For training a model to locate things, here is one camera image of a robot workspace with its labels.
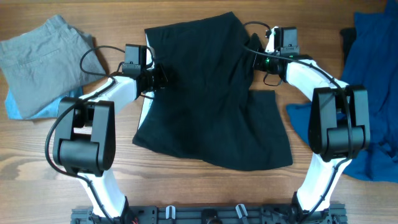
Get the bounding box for black shorts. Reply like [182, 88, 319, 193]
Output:
[132, 12, 293, 171]

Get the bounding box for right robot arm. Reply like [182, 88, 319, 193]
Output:
[253, 52, 371, 219]

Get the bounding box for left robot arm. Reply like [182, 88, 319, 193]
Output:
[50, 64, 168, 223]

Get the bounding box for black garment far right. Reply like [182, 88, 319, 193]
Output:
[340, 27, 357, 63]

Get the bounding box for blue garment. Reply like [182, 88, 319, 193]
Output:
[285, 0, 398, 183]

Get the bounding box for folded light blue jeans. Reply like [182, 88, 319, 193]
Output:
[4, 86, 85, 121]

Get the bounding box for folded grey trousers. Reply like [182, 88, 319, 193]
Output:
[1, 15, 105, 119]

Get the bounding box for left white rail clip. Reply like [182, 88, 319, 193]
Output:
[165, 205, 176, 220]

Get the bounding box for white rail clip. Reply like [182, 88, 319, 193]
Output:
[235, 203, 248, 220]
[165, 205, 176, 220]

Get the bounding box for right white rail clip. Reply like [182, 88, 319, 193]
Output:
[235, 203, 248, 220]

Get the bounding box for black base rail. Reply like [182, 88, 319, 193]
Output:
[70, 203, 348, 224]

